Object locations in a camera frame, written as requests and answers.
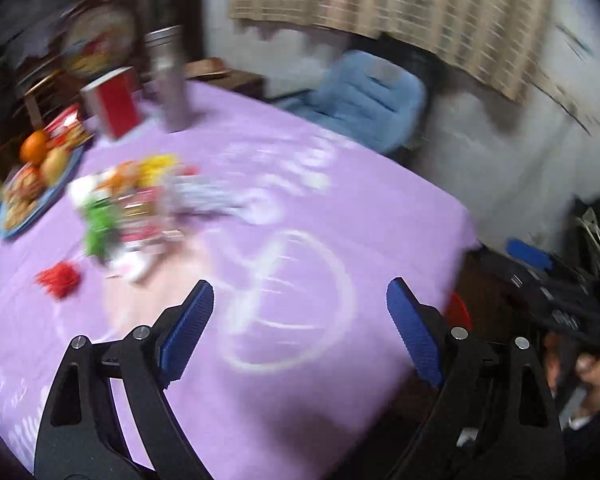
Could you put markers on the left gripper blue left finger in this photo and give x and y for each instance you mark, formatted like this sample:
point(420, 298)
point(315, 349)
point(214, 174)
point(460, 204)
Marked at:
point(80, 434)

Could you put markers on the purple fleece tablecloth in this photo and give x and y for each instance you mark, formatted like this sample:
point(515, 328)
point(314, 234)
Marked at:
point(300, 356)

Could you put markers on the orange fruit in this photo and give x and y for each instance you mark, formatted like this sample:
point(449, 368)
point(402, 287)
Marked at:
point(33, 150)

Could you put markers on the silver metal thermos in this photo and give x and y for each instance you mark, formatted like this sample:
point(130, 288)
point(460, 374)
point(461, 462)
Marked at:
point(167, 68)

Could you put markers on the red snack packet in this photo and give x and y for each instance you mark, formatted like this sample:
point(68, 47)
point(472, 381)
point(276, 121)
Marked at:
point(67, 131)

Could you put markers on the beige checkered curtain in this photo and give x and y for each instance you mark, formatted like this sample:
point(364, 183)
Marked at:
point(495, 41)

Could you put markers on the dark wooden side table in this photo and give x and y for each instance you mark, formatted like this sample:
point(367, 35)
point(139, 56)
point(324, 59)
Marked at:
point(214, 71)

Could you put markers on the round framed picture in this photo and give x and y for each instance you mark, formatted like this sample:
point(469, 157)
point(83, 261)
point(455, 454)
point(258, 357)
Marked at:
point(97, 40)

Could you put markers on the light blue cushioned chair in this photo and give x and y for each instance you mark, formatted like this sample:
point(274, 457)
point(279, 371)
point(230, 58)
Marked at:
point(365, 98)

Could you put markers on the yellow wrapper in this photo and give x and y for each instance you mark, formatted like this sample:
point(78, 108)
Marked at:
point(151, 169)

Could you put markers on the blue fruit plate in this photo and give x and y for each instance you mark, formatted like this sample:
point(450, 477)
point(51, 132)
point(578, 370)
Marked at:
point(26, 197)

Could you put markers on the person right hand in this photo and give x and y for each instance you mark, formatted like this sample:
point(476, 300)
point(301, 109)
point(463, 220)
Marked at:
point(587, 368)

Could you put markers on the red wrapper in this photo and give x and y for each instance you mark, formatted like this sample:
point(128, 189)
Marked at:
point(60, 280)

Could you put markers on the yellow apple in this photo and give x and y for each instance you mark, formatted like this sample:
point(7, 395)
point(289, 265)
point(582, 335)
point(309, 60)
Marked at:
point(54, 165)

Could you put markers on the red mesh trash basket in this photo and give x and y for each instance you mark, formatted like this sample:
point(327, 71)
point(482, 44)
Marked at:
point(456, 313)

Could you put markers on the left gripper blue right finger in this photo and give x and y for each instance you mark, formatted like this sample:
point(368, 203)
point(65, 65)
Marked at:
point(493, 417)

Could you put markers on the red book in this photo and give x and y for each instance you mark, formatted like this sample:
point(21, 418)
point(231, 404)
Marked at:
point(110, 98)

